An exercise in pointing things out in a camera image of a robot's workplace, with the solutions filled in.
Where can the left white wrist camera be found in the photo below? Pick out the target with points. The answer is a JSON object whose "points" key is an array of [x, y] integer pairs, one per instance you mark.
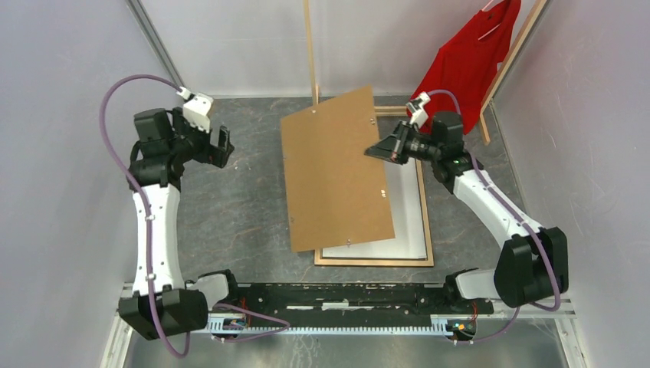
{"points": [[197, 109]]}

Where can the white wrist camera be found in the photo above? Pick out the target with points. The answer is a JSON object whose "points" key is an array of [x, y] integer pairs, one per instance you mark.
{"points": [[197, 109], [416, 107]]}

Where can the white clothes hanger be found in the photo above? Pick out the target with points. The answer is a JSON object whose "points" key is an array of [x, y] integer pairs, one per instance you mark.
{"points": [[490, 11]]}

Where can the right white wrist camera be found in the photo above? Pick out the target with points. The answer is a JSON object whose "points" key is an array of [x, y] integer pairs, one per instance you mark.
{"points": [[416, 107]]}

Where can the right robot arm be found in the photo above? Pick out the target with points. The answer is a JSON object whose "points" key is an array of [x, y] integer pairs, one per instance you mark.
{"points": [[532, 268]]}

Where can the red t-shirt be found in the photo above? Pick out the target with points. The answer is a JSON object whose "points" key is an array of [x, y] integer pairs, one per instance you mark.
{"points": [[465, 66]]}

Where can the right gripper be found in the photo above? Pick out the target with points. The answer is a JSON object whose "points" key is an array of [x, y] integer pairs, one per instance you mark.
{"points": [[392, 146]]}

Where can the landscape photo print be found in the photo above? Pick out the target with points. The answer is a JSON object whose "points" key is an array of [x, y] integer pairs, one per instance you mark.
{"points": [[409, 242]]}

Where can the wooden clothes rack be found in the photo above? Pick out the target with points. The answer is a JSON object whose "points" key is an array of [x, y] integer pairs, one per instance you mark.
{"points": [[516, 45]]}

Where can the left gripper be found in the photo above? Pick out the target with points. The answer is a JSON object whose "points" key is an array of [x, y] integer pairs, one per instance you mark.
{"points": [[211, 155]]}

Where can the brown backing board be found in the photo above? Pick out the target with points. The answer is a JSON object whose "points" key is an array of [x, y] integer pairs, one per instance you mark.
{"points": [[336, 195]]}

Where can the wooden picture frame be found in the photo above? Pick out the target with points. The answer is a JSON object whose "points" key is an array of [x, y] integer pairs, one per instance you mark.
{"points": [[319, 260]]}

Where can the aluminium rail frame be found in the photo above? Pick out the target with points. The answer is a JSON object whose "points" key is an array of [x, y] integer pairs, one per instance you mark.
{"points": [[232, 324]]}

